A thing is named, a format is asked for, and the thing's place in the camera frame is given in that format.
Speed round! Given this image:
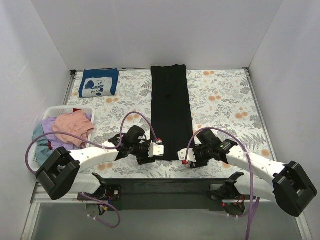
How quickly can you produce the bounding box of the purple cable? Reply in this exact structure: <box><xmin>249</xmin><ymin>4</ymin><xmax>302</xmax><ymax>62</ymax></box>
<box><xmin>25</xmin><ymin>111</ymin><xmax>163</xmax><ymax>229</ymax></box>
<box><xmin>182</xmin><ymin>127</ymin><xmax>261</xmax><ymax>240</ymax></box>

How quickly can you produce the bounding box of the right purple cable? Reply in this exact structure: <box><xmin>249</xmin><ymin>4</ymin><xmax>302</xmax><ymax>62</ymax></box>
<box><xmin>182</xmin><ymin>127</ymin><xmax>261</xmax><ymax>240</ymax></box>

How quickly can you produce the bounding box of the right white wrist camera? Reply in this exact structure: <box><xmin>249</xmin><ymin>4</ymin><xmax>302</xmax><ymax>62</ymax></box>
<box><xmin>177</xmin><ymin>148</ymin><xmax>197</xmax><ymax>165</ymax></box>

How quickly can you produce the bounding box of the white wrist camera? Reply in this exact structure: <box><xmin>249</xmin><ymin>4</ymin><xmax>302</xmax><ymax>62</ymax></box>
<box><xmin>148</xmin><ymin>139</ymin><xmax>165</xmax><ymax>158</ymax></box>
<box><xmin>177</xmin><ymin>148</ymin><xmax>197</xmax><ymax>165</ymax></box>

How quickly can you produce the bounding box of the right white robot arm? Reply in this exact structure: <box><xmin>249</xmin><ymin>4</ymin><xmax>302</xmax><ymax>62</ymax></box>
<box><xmin>179</xmin><ymin>127</ymin><xmax>318</xmax><ymax>217</ymax></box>

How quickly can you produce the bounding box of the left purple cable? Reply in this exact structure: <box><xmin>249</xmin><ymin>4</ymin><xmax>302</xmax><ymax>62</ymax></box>
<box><xmin>25</xmin><ymin>111</ymin><xmax>163</xmax><ymax>229</ymax></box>

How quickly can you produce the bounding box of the aluminium frame rail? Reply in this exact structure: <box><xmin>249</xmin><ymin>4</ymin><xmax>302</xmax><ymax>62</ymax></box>
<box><xmin>22</xmin><ymin>184</ymin><xmax>313</xmax><ymax>240</ymax></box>

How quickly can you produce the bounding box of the pink t shirt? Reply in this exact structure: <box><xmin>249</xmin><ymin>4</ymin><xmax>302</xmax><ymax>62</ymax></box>
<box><xmin>52</xmin><ymin>110</ymin><xmax>95</xmax><ymax>148</ymax></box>

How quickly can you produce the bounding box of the floral table cloth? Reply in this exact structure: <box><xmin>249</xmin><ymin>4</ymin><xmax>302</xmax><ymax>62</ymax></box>
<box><xmin>67</xmin><ymin>69</ymin><xmax>274</xmax><ymax>179</ymax></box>

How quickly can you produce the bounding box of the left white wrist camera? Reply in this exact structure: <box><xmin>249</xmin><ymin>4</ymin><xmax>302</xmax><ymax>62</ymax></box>
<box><xmin>148</xmin><ymin>139</ymin><xmax>165</xmax><ymax>158</ymax></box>

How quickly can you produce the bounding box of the white laundry basket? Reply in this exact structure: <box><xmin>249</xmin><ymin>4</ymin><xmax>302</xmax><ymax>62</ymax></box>
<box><xmin>28</xmin><ymin>105</ymin><xmax>95</xmax><ymax>172</ymax></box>

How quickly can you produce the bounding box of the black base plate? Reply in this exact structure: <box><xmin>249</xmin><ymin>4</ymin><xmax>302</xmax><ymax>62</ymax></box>
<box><xmin>86</xmin><ymin>178</ymin><xmax>228</xmax><ymax>211</ymax></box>

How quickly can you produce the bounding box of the black t shirt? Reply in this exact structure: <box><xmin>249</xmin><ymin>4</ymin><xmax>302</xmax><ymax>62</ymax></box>
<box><xmin>150</xmin><ymin>64</ymin><xmax>193</xmax><ymax>161</ymax></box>

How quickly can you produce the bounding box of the light blue t shirt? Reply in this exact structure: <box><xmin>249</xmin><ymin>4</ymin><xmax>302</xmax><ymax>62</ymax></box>
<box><xmin>32</xmin><ymin>123</ymin><xmax>53</xmax><ymax>166</ymax></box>

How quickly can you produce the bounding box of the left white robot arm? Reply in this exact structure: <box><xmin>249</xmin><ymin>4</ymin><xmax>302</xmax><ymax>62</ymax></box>
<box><xmin>35</xmin><ymin>125</ymin><xmax>163</xmax><ymax>200</ymax></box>

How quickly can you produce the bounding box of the lilac t shirt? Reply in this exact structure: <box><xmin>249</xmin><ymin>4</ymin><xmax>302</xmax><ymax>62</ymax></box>
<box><xmin>41</xmin><ymin>117</ymin><xmax>80</xmax><ymax>151</ymax></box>

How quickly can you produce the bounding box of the folded blue printed t shirt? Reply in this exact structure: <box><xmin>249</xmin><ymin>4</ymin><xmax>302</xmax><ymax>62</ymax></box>
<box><xmin>78</xmin><ymin>68</ymin><xmax>119</xmax><ymax>98</ymax></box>

